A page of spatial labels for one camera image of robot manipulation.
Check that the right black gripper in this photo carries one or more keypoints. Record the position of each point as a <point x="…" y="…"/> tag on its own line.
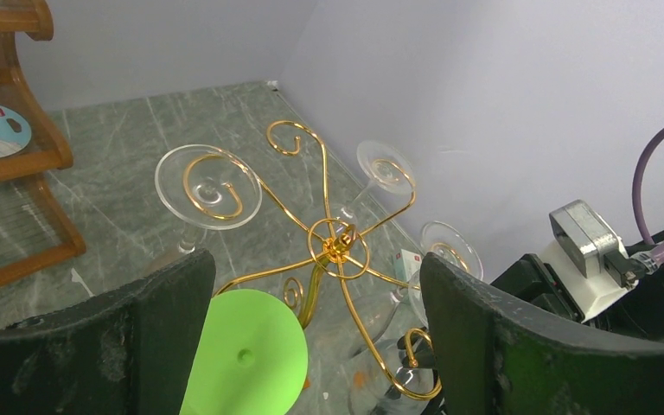
<point x="529" y="279"/>

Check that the clear wine glass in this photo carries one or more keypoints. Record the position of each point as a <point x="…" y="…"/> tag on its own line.
<point x="377" y="310"/>
<point x="386" y="168"/>
<point x="372" y="393"/>
<point x="209" y="189"/>

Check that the small white teal box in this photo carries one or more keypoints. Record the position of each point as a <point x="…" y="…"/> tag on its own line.
<point x="406" y="264"/>

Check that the wooden two-tier shelf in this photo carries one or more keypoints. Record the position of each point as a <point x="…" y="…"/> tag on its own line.
<point x="35" y="232"/>

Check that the green plastic wine glass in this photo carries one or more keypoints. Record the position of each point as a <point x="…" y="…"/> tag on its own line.
<point x="252" y="357"/>

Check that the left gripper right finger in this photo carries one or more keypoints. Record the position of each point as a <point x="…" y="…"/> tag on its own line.
<point x="496" y="354"/>

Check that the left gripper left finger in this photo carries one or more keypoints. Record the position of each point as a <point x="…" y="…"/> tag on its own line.
<point x="125" y="351"/>

